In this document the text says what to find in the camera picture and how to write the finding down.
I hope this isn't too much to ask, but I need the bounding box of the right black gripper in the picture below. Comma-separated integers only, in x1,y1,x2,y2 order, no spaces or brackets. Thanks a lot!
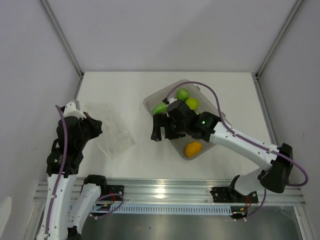
150,114,188,142

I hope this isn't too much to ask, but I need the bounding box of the green ridged toy gourd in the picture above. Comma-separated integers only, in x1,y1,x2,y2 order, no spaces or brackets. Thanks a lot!
152,102,168,115

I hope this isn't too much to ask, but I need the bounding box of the clear dotted zip top bag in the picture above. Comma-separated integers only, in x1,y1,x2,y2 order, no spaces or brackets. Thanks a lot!
81,102,136,159

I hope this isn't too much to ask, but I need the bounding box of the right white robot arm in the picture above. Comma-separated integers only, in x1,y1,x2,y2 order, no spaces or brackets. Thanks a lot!
150,98,293,203

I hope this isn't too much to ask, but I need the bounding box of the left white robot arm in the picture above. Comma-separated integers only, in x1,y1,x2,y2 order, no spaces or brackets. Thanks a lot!
36,116,109,240

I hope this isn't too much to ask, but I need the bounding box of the green bumpy toy guava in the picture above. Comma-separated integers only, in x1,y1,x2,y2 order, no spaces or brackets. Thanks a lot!
175,88,190,101

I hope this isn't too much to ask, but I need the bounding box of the orange toy fruit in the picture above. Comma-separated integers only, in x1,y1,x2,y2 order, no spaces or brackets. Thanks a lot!
184,141,203,158

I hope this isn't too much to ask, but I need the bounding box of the clear grey plastic bin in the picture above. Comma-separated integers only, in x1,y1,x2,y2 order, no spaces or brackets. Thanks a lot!
143,79,219,160

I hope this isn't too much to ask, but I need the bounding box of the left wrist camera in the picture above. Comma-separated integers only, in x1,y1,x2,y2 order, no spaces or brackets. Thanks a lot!
62,100,87,120

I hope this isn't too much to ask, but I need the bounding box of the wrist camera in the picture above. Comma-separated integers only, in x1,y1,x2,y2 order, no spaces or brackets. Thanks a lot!
62,100,87,120
162,97,178,105

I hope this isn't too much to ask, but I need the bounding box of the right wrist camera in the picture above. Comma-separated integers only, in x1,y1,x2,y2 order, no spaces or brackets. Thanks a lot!
162,97,178,105

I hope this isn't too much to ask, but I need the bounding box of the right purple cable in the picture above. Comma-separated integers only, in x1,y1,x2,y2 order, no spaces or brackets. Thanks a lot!
162,81,309,187

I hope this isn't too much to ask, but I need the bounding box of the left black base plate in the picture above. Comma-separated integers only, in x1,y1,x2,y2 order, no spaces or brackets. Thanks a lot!
106,185,125,203

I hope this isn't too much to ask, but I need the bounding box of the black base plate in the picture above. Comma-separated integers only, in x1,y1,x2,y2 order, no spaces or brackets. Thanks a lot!
106,185,125,203
209,186,259,204

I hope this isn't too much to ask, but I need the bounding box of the aluminium mounting rail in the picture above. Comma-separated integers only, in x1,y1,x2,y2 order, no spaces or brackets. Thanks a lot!
33,177,306,207

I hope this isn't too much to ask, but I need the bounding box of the left aluminium frame post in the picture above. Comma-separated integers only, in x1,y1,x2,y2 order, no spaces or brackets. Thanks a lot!
38,0,84,79

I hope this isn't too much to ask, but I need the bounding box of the aluminium frame post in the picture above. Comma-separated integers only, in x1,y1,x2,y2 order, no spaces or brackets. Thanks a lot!
255,0,306,79
38,0,84,79

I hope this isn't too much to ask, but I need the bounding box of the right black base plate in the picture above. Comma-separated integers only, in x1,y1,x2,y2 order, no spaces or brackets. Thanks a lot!
209,186,259,204

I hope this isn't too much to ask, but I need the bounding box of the white slotted cable duct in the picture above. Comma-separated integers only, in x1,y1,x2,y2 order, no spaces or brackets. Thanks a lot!
69,203,233,216

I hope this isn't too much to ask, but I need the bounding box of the right aluminium frame post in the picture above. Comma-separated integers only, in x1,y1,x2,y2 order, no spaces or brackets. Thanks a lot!
255,0,306,79

